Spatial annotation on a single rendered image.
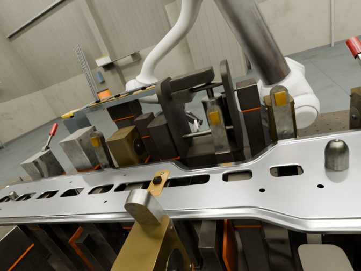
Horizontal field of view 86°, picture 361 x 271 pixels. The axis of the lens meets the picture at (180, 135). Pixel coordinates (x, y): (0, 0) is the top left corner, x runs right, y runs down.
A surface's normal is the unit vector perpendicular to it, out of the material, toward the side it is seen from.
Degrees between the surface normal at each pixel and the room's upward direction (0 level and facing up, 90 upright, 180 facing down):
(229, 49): 90
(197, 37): 90
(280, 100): 78
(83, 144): 90
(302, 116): 107
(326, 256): 0
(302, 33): 90
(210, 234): 0
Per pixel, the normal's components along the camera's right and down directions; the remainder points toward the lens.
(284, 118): -0.29, 0.28
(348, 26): -0.33, 0.49
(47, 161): 0.92, -0.18
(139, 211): -0.16, 0.64
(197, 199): -0.32, -0.86
